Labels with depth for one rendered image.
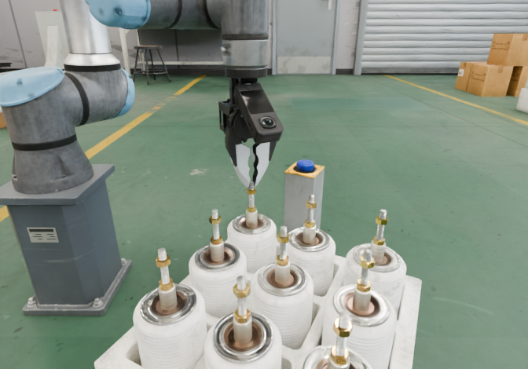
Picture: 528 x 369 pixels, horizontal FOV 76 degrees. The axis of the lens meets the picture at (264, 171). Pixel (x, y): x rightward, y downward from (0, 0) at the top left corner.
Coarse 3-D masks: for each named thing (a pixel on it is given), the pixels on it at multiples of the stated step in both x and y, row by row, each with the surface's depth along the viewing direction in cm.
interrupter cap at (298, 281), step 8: (272, 264) 54; (264, 272) 52; (272, 272) 52; (296, 272) 52; (304, 272) 52; (264, 280) 50; (272, 280) 51; (296, 280) 51; (304, 280) 50; (264, 288) 49; (272, 288) 49; (280, 288) 49; (288, 288) 49; (296, 288) 49; (304, 288) 49; (280, 296) 48; (288, 296) 48
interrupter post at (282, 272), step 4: (276, 264) 50; (288, 264) 50; (276, 268) 50; (280, 268) 49; (284, 268) 49; (288, 268) 50; (276, 272) 50; (280, 272) 50; (284, 272) 50; (288, 272) 50; (276, 276) 50; (280, 276) 50; (284, 276) 50; (288, 276) 50; (276, 280) 51; (280, 280) 50; (284, 280) 50; (288, 280) 51
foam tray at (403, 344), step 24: (336, 264) 66; (408, 288) 59; (312, 312) 57; (408, 312) 54; (312, 336) 50; (408, 336) 50; (96, 360) 46; (120, 360) 46; (288, 360) 47; (408, 360) 46
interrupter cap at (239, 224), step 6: (240, 216) 68; (258, 216) 68; (264, 216) 68; (234, 222) 66; (240, 222) 66; (258, 222) 67; (264, 222) 66; (270, 222) 66; (234, 228) 64; (240, 228) 64; (246, 228) 64; (252, 228) 64; (258, 228) 64; (264, 228) 64; (246, 234) 63; (252, 234) 62
